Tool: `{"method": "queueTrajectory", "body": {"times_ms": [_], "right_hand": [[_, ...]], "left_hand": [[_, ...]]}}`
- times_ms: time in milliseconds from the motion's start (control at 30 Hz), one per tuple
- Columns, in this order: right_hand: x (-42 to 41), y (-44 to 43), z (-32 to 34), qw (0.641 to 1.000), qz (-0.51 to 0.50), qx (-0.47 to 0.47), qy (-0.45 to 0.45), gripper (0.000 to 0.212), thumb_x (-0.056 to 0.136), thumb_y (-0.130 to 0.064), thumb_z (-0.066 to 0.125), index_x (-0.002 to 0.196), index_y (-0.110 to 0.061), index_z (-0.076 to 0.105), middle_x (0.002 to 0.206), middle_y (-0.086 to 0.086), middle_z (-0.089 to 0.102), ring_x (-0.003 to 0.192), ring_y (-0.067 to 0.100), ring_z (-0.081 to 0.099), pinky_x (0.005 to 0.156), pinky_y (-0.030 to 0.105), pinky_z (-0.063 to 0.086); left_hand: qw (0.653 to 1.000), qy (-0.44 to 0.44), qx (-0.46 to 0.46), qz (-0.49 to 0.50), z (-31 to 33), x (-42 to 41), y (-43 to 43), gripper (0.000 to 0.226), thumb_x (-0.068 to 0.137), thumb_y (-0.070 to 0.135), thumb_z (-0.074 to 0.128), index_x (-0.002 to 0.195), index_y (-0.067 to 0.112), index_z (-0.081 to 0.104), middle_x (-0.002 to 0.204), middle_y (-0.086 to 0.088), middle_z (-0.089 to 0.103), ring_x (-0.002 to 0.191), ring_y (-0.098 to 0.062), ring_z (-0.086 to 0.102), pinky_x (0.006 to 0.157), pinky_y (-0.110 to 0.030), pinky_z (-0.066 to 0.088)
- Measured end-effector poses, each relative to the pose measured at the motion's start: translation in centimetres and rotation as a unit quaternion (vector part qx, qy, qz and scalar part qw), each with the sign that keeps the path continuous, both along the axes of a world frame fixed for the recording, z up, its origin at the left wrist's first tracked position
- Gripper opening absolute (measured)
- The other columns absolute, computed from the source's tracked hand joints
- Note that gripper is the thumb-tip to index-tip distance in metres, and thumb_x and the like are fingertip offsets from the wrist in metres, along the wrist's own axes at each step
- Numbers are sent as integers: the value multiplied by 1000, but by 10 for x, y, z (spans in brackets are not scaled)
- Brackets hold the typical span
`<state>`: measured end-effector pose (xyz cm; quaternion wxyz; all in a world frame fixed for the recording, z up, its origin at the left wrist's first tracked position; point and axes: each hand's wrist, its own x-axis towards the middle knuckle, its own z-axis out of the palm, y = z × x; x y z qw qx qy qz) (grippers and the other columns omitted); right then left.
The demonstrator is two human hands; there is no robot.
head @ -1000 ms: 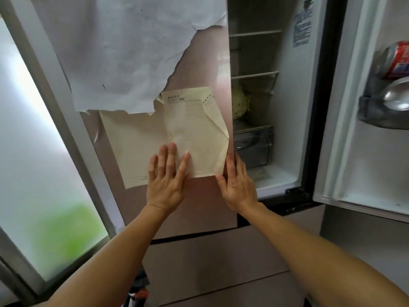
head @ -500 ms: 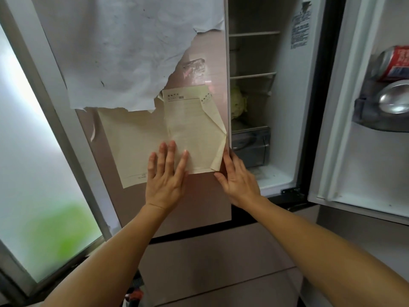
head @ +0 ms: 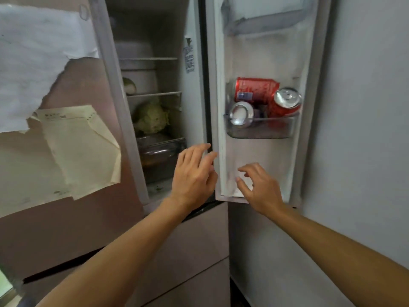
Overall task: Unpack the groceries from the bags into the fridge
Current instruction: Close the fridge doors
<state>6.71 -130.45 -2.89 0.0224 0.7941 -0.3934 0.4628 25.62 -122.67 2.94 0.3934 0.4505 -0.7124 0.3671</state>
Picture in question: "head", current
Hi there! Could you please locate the person's right hand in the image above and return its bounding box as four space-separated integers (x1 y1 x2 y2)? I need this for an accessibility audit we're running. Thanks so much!
235 162 285 218

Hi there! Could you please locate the person's left forearm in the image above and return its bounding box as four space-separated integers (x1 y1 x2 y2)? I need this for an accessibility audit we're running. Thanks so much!
35 196 191 307

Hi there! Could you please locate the person's right forearm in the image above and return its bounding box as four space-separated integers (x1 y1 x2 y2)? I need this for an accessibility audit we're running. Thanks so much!
270 206 409 307

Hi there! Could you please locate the pale bare white radish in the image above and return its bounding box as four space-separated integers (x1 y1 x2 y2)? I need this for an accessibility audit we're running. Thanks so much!
122 77 137 96

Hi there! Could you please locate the pink refrigerator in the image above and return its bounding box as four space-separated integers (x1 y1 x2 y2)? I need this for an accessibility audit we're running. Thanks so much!
0 0 333 307

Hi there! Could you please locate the crumpled white paper sheet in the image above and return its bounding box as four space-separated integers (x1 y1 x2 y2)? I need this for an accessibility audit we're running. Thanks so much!
0 3 100 134

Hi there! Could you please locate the person's left hand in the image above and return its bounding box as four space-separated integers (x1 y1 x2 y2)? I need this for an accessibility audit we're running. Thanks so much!
170 143 219 212

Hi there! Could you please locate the blue pepsi can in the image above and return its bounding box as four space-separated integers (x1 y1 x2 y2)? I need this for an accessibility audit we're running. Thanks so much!
228 101 255 128

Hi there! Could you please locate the frosted glass door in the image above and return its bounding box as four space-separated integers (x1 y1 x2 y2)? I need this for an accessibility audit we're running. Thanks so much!
0 267 15 301

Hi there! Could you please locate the yellowish paper sheet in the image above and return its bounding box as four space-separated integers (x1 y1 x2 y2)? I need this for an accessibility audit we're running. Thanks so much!
32 104 122 201
0 124 75 218

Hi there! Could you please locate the grey label sticker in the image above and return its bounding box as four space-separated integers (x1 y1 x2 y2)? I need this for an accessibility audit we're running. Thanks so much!
182 36 196 75

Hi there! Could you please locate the green cabbage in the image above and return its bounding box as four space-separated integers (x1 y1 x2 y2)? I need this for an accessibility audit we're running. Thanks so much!
132 99 170 135

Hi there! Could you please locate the red cola can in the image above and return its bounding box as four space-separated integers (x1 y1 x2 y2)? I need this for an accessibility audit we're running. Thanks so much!
232 77 281 105
268 87 303 129

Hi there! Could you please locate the clear crisper drawer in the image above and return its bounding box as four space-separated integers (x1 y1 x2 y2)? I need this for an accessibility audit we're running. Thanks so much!
136 137 188 185

